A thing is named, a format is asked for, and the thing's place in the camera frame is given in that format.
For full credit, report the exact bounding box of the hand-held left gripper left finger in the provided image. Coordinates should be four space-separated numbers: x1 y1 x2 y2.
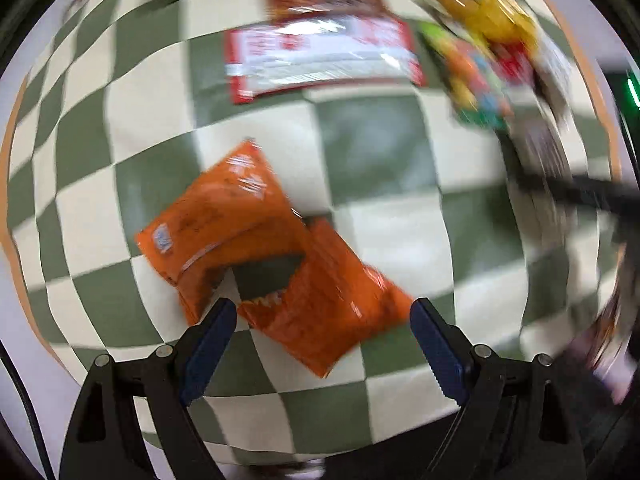
59 298 238 480

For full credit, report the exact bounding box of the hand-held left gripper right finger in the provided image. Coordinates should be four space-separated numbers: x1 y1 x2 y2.
410 297 586 480

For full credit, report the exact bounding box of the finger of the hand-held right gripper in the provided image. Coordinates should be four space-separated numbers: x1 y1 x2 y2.
500 140 640 241

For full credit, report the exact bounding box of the white cookie packet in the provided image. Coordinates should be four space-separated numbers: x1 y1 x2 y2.
517 35 581 196

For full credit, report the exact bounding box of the orange snack packet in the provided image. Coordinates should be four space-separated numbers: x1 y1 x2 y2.
235 217 416 378
135 140 313 326

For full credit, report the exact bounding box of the colourful candy packet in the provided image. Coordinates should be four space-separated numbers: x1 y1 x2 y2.
417 22 513 128

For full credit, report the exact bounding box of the yellow crinkled snack packet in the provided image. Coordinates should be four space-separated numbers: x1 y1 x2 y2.
435 0 538 53

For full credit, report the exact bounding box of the red white snack packet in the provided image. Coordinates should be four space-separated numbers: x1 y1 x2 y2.
222 15 426 106

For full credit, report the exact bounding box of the green white checkered mat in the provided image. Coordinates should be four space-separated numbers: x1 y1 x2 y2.
0 0 626 471

